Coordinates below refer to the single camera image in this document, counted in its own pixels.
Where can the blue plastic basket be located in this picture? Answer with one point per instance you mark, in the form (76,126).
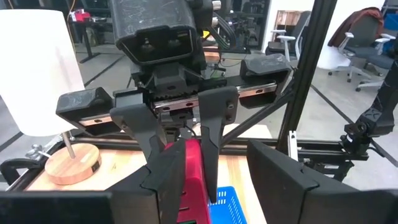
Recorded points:
(227,208)

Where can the wooden shelf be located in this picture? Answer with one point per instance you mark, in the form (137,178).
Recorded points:
(287,18)

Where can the red USB wall charger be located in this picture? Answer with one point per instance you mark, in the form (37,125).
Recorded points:
(194,193)

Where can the white cylindrical lamp shade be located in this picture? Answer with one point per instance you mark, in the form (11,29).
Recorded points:
(37,62)

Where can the red box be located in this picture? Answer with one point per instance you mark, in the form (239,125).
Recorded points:
(82,15)

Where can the office chair white armrests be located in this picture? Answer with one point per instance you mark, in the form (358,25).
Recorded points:
(298,28)

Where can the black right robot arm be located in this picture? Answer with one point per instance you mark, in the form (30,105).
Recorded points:
(377,118)

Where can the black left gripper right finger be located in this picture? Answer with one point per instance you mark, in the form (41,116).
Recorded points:
(280,193)

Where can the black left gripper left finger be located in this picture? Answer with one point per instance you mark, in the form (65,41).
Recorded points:
(161,186)

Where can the black background desk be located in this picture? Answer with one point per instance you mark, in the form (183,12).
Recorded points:
(87,40)

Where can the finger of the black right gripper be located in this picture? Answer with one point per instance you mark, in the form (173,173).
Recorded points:
(214,109)
(136,124)

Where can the grey office chair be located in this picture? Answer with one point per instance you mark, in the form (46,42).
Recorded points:
(363,37)

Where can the background robot station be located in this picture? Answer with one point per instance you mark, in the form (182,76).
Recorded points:
(248,25)

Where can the black table clamp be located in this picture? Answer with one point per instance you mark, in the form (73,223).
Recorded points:
(12,165)

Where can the brown jacket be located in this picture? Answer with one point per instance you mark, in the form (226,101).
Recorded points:
(348,21)

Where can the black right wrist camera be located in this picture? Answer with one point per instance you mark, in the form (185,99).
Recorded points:
(149,18)

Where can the black aluminium frame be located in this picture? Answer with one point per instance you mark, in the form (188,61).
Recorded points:
(311,62)

